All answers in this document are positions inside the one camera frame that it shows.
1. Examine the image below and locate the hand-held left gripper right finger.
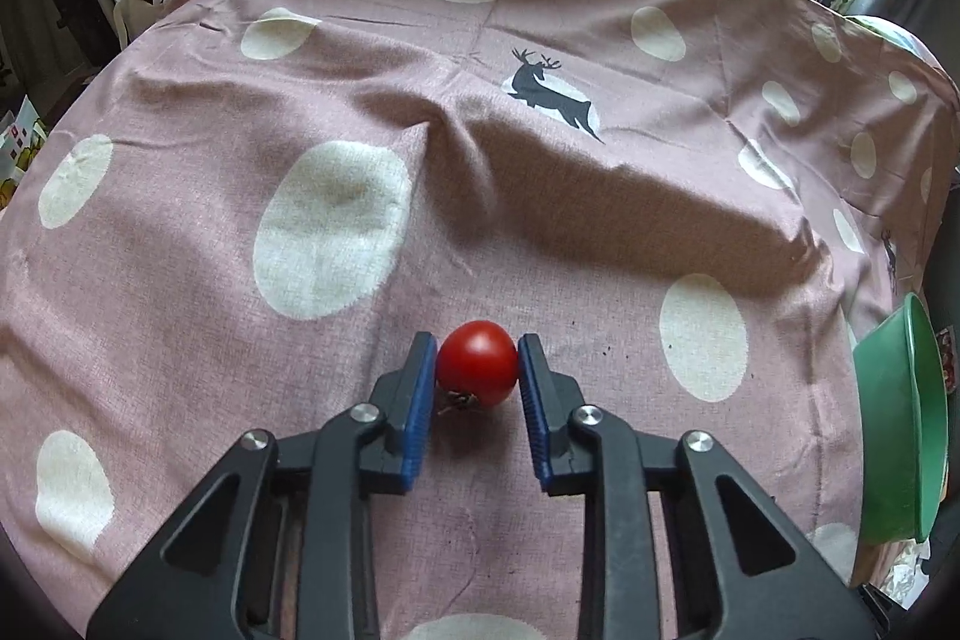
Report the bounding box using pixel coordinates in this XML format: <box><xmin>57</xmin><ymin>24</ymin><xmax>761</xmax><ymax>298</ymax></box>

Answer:
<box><xmin>517</xmin><ymin>332</ymin><xmax>878</xmax><ymax>640</ymax></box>

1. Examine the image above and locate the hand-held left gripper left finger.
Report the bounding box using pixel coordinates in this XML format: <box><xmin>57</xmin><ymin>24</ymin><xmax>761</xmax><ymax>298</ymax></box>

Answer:
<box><xmin>86</xmin><ymin>331</ymin><xmax>438</xmax><ymax>640</ymax></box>

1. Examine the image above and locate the red tomato with stem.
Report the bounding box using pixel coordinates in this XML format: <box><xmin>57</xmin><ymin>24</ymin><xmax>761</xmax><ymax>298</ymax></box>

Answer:
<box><xmin>436</xmin><ymin>320</ymin><xmax>520</xmax><ymax>416</ymax></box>

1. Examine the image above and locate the green plastic bowl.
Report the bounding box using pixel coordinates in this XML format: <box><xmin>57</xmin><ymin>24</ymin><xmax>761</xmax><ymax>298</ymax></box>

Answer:
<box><xmin>853</xmin><ymin>293</ymin><xmax>950</xmax><ymax>543</ymax></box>

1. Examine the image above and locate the pink polka-dot blanket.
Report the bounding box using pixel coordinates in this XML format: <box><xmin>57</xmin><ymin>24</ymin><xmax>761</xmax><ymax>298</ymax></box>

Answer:
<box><xmin>0</xmin><ymin>0</ymin><xmax>960</xmax><ymax>640</ymax></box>

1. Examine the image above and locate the red printed packet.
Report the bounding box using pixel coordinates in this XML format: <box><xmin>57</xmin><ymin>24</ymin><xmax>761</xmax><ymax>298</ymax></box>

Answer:
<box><xmin>936</xmin><ymin>329</ymin><xmax>957</xmax><ymax>393</ymax></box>

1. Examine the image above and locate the printed paper bag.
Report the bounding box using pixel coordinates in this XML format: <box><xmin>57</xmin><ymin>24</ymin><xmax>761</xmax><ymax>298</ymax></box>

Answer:
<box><xmin>0</xmin><ymin>96</ymin><xmax>50</xmax><ymax>206</ymax></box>

